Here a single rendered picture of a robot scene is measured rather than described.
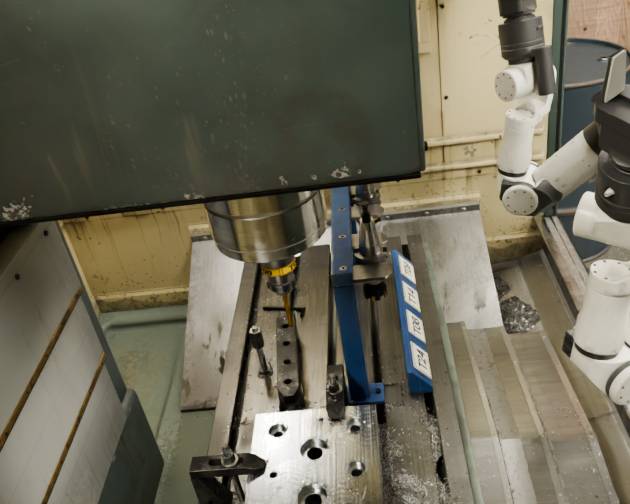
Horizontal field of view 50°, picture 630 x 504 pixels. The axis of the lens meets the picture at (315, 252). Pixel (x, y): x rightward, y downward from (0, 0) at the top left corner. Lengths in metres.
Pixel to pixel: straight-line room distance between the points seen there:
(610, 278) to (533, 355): 0.79
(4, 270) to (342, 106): 0.63
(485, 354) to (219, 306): 0.77
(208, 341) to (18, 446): 0.93
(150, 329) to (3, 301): 1.23
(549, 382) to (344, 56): 1.19
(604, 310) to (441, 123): 1.03
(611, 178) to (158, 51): 0.56
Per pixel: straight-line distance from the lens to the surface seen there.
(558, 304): 2.04
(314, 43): 0.70
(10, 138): 0.81
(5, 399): 1.12
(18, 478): 1.17
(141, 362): 2.20
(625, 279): 1.04
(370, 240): 1.26
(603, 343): 1.11
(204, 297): 2.06
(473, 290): 1.97
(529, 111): 1.59
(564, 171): 1.58
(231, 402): 1.51
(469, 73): 1.94
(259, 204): 0.83
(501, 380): 1.71
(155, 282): 2.31
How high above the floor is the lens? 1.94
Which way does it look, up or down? 33 degrees down
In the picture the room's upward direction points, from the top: 10 degrees counter-clockwise
